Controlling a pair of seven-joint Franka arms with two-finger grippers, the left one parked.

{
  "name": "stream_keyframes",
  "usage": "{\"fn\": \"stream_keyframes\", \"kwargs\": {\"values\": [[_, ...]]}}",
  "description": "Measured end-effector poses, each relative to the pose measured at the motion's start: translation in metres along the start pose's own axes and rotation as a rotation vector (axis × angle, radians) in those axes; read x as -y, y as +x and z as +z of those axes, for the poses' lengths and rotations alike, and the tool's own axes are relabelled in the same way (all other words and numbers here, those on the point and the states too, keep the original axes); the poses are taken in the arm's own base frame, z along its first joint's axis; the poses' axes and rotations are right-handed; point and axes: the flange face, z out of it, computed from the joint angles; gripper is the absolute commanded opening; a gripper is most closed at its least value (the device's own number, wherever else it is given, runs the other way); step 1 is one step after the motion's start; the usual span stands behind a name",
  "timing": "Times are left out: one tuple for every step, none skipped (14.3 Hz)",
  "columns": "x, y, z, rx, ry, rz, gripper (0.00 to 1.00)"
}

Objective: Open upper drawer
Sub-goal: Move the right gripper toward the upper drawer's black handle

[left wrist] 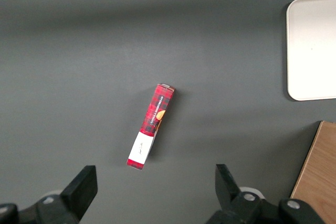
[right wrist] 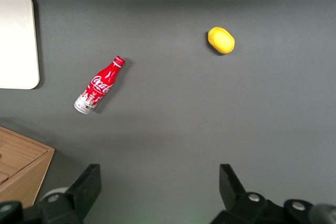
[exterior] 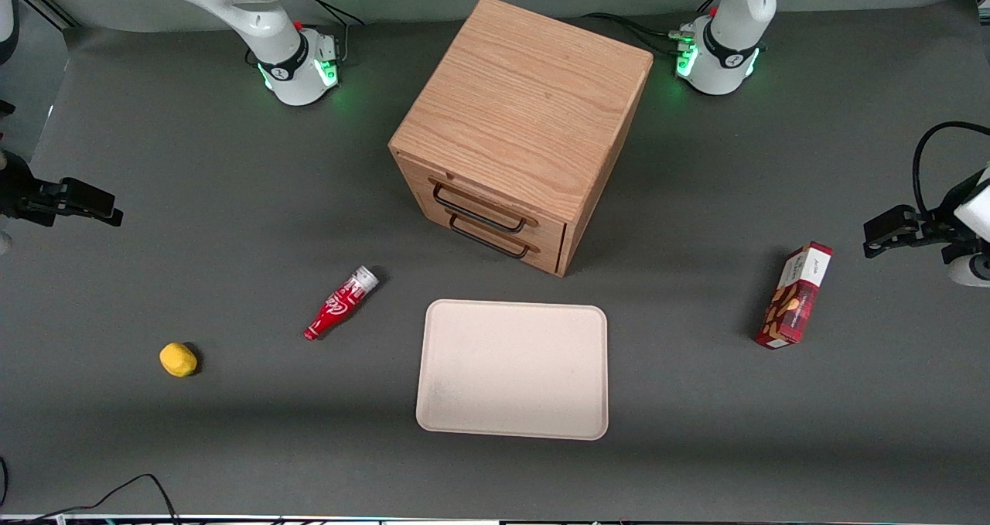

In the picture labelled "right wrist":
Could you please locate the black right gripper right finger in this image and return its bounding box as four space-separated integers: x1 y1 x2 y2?
209 164 286 224

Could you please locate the red Coca-Cola bottle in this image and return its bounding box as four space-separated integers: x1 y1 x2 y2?
73 55 126 115

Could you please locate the white rounded plastic tray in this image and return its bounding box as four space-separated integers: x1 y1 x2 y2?
0 0 40 90

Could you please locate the yellow lemon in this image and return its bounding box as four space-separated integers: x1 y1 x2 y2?
207 26 236 55

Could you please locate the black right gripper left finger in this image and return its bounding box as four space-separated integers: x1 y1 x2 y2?
36 164 102 224

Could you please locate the wooden board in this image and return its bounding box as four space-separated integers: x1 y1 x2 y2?
0 125 56 209

